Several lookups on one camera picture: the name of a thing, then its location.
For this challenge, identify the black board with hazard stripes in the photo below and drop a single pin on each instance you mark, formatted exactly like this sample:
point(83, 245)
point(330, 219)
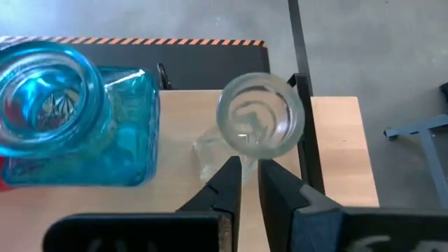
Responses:
point(210, 66)

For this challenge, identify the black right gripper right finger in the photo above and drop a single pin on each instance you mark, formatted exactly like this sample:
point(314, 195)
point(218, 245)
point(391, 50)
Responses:
point(280, 196)

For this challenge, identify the clear tall cone glass vase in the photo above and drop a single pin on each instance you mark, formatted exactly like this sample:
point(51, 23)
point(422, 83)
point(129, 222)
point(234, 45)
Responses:
point(260, 115)

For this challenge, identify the teal star pattern square vase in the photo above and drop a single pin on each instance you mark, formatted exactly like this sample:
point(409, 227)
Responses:
point(115, 140)

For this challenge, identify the red bulbous glass vase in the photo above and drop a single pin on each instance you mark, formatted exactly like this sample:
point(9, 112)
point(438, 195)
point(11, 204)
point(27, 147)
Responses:
point(5, 183)

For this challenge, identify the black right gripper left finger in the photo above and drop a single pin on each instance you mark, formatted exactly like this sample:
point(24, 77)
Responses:
point(227, 190)

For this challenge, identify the wooden shelf black metal frame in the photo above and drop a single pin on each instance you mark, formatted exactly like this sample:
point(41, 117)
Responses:
point(185, 112)

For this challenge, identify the black curved hook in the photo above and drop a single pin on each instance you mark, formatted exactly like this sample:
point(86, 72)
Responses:
point(161, 75)

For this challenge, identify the grey blue desk frame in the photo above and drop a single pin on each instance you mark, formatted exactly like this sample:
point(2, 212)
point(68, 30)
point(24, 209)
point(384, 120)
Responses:
point(432, 157)

